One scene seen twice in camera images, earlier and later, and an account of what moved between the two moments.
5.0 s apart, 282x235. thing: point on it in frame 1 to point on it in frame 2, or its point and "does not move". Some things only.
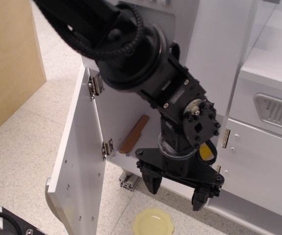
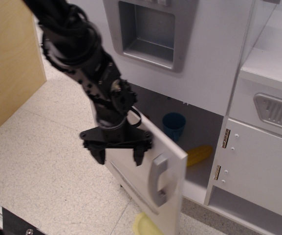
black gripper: [194, 172] to [97, 140]
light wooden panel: [13, 70] does not move
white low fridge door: [77, 186] to [157, 187]
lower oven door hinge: [218, 168] does not move
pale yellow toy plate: [153, 222] does not move
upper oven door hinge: [226, 138] does not move
